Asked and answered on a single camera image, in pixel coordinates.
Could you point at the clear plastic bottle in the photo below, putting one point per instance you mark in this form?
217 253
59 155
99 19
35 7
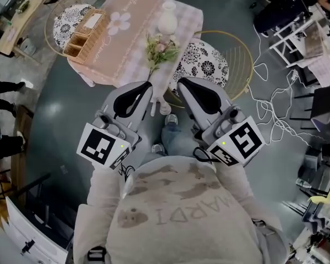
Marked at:
303 183

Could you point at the white tissue pack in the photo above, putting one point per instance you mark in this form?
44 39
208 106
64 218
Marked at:
93 21

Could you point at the white frame shelf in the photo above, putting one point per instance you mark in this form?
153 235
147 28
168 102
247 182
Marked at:
288 40

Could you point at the black white floral cushion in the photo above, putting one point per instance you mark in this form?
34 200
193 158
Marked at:
68 23
206 62

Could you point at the black metal rack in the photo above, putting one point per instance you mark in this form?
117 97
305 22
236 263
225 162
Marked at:
49 210

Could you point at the white ceramic vase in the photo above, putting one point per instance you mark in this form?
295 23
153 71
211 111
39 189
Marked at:
167 21

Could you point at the person's left forearm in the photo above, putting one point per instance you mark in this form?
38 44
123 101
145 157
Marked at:
104 186

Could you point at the person's torso in beige sweatshirt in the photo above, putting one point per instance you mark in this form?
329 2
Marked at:
181 216

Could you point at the black metal shelf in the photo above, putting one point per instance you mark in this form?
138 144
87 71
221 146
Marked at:
316 169

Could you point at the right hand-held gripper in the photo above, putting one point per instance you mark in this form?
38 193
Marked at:
246 142

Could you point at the pale green watering can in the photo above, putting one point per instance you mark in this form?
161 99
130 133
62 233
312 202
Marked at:
27 47

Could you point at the wicker basket organizer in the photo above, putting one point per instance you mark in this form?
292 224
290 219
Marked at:
85 43

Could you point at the wooden floor board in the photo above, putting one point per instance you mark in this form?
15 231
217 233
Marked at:
22 147

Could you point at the dark grey chair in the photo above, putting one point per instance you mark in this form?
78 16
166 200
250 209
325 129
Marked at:
323 103

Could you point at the light wooden side table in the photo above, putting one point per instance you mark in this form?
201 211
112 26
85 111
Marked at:
19 23

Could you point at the pink checked cloth covered table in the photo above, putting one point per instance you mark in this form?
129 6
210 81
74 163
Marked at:
126 48

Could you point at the person's right shoe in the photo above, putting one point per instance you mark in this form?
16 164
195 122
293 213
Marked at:
171 119

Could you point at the person's left shoe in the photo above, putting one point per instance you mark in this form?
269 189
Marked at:
157 149

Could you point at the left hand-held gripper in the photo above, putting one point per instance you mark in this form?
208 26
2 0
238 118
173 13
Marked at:
97 147

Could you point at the pale checked cloth side table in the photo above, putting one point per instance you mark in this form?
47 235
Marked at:
319 54

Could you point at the white drawer cabinet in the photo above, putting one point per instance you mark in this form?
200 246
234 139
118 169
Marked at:
30 235

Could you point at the pink white artificial flowers bunch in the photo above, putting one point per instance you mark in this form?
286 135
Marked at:
160 49

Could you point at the white plug adapter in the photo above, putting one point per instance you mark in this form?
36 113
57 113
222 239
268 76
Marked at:
294 75

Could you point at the person's right leg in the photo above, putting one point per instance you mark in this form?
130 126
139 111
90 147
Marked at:
176 139

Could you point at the person's shoe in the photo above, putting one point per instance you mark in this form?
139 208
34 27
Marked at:
157 149
171 119

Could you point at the person's right forearm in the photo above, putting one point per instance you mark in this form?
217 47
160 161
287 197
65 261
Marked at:
233 177

